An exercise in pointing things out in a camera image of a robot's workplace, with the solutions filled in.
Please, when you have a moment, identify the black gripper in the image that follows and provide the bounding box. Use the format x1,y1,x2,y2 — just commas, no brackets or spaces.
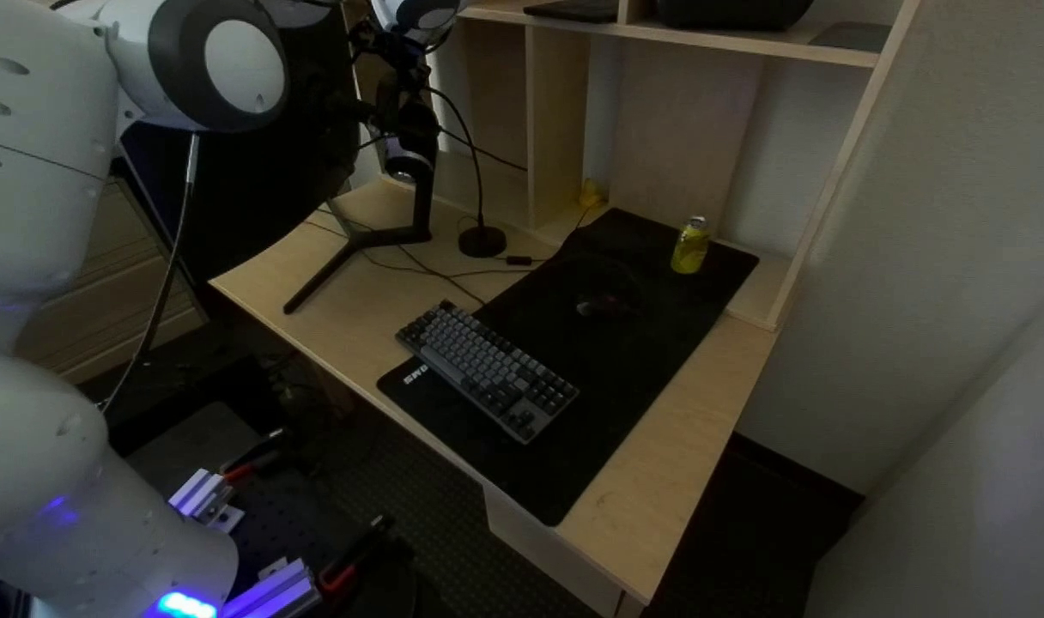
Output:
349,18,444,164

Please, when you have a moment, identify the yellow green soda can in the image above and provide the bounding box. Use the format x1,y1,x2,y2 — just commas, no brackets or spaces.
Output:
671,213,714,277

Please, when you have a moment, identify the black curved monitor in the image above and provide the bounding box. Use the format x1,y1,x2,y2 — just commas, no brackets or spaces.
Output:
112,0,365,284

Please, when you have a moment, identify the black desk mat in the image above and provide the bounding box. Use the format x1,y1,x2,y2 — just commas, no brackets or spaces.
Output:
374,207,762,530

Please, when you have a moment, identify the light wooden shelf unit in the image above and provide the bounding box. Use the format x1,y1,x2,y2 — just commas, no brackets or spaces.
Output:
429,0,928,332

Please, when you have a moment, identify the flat black device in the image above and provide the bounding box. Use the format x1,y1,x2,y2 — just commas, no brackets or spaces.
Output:
523,0,620,29

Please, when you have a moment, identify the black computer mouse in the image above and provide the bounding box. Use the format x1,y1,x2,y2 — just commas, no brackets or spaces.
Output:
572,292,617,323

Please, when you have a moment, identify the grey mechanical keyboard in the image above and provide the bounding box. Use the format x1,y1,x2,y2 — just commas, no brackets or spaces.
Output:
391,299,585,449

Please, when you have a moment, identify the black device on shelf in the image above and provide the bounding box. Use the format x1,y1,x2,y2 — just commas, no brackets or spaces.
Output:
654,0,816,33

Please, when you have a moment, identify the blue lit electronics box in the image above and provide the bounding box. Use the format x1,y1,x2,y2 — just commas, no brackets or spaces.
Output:
166,459,254,536
217,554,323,618

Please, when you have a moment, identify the thin black cable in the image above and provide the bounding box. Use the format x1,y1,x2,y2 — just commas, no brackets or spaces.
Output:
356,242,494,310

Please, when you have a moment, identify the thick black hanging cable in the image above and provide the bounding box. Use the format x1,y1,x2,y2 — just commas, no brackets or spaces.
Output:
94,131,206,420

